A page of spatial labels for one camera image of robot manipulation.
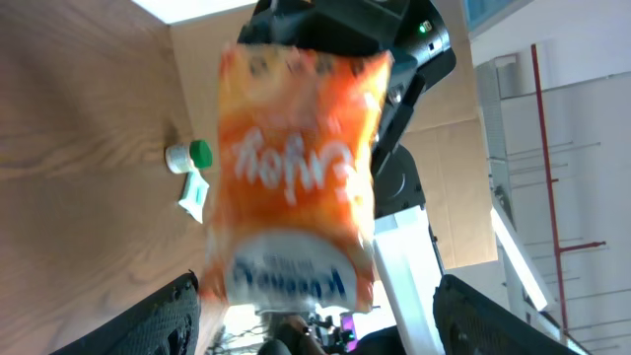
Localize orange tissue pack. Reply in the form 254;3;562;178
199;44;393;312

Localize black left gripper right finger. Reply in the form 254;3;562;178
433;274;574;355

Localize mint green wipes pack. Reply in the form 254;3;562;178
178;171;210;224

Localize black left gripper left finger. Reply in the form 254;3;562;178
52;271;201;355

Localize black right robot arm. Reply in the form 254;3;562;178
239;0;456;354

